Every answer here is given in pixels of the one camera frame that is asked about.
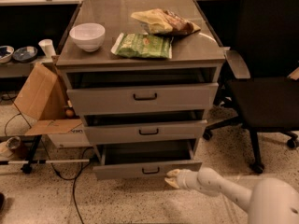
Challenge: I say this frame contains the grey bottom drawer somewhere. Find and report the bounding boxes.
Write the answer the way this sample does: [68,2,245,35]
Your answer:
[93,139,201,180]

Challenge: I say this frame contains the grey drawer cabinet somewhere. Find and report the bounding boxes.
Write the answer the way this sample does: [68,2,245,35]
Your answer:
[55,0,227,161]

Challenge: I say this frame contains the black and white stand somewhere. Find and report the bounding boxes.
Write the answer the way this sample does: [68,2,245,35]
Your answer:
[0,135,91,174]

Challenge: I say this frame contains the grey top drawer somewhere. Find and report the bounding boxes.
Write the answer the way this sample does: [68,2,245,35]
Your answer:
[67,83,218,115]

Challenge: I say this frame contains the low grey side shelf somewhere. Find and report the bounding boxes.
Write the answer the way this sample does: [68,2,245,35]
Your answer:
[0,57,53,78]

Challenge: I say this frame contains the small brown cup on floor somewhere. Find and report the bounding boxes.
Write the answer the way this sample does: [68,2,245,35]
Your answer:
[7,136,28,159]

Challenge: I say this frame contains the green chip bag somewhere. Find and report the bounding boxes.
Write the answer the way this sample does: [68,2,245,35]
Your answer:
[111,33,172,59]

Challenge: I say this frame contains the black office chair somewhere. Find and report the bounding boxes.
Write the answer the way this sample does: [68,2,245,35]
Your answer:
[204,0,299,174]

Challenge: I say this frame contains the white paper cup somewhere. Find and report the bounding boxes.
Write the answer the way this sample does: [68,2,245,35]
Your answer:
[38,39,56,58]

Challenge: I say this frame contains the brown cardboard box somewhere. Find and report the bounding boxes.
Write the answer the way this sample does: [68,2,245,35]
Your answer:
[14,63,90,148]

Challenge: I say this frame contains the blue bowl on shelf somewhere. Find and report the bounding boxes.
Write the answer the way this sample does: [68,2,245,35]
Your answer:
[13,46,38,63]

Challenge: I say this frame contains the grey drawer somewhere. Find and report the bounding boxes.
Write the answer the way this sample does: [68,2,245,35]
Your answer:
[67,83,218,115]
[85,120,206,145]
[93,139,201,180]

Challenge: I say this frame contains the grey middle drawer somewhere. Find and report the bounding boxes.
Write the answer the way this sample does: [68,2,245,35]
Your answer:
[85,120,206,145]

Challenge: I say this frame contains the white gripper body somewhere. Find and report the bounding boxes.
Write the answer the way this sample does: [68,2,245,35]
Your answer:
[178,170,199,190]

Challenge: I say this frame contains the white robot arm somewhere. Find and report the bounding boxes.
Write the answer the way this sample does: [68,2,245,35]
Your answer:
[164,167,299,224]

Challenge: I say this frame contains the yellow brown chip bag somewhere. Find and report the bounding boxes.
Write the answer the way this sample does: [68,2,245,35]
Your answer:
[131,8,201,35]

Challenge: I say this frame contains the white blue bowl at edge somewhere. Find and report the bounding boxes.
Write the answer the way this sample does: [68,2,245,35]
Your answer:
[0,46,14,63]

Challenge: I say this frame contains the black floor cable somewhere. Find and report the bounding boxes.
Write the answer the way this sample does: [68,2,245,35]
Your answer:
[0,91,97,224]

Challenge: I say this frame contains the white ceramic bowl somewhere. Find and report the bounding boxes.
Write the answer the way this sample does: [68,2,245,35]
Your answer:
[69,23,106,52]

